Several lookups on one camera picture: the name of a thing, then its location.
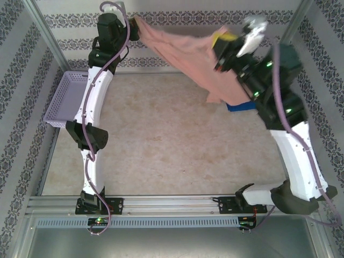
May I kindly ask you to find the lavender perforated plastic basket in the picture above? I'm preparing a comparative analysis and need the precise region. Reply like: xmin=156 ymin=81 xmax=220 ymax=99
xmin=44 ymin=71 xmax=90 ymax=129

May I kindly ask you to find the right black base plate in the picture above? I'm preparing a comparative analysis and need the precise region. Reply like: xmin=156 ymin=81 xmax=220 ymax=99
xmin=218 ymin=196 xmax=268 ymax=215

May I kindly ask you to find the left aluminium frame post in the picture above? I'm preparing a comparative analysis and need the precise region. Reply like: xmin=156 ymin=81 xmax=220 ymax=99
xmin=28 ymin=0 xmax=69 ymax=75

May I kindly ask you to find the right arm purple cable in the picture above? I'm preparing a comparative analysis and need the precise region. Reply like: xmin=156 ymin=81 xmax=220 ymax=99
xmin=252 ymin=42 xmax=343 ymax=234

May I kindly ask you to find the aluminium frame post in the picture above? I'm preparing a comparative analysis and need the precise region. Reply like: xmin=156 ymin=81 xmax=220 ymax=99
xmin=28 ymin=0 xmax=69 ymax=75
xmin=279 ymin=0 xmax=315 ymax=45

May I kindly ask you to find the right small circuit board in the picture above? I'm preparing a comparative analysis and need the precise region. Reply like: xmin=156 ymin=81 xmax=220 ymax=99
xmin=238 ymin=219 xmax=256 ymax=230

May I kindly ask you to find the left small circuit board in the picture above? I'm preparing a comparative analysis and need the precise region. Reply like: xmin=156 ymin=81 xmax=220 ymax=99
xmin=88 ymin=217 xmax=110 ymax=226

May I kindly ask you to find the pink t-shirt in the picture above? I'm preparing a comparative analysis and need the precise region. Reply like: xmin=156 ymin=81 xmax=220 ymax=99
xmin=133 ymin=15 xmax=256 ymax=106

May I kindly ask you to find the right aluminium frame post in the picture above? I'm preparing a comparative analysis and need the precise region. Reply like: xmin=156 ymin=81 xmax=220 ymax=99
xmin=279 ymin=0 xmax=315 ymax=45

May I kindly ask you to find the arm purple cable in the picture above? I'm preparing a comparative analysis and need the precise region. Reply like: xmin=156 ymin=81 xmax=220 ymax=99
xmin=252 ymin=42 xmax=343 ymax=234
xmin=81 ymin=1 xmax=132 ymax=237

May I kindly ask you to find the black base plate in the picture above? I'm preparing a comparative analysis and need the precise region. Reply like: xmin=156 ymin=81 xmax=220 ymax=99
xmin=76 ymin=197 xmax=125 ymax=216
xmin=218 ymin=196 xmax=268 ymax=215

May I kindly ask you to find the grey metal sheet panel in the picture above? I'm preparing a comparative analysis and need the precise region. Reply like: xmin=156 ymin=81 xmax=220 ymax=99
xmin=26 ymin=227 xmax=331 ymax=258

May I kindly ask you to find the folded blue t-shirt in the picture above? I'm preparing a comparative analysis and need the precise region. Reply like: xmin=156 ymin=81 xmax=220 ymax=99
xmin=226 ymin=101 xmax=257 ymax=113

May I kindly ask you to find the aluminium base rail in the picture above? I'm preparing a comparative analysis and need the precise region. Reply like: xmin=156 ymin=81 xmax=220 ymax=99
xmin=26 ymin=195 xmax=315 ymax=217

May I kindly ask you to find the grey slotted cable duct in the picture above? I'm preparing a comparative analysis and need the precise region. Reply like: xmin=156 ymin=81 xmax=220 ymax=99
xmin=36 ymin=217 xmax=257 ymax=228

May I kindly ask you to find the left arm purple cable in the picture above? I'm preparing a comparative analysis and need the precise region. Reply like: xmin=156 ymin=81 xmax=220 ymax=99
xmin=81 ymin=1 xmax=132 ymax=237

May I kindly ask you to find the small circuit board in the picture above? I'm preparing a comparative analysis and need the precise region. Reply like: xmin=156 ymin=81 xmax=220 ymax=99
xmin=88 ymin=217 xmax=110 ymax=226
xmin=238 ymin=219 xmax=256 ymax=230

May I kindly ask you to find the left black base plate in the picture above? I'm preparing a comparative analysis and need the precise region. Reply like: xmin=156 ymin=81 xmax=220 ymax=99
xmin=76 ymin=197 xmax=125 ymax=216

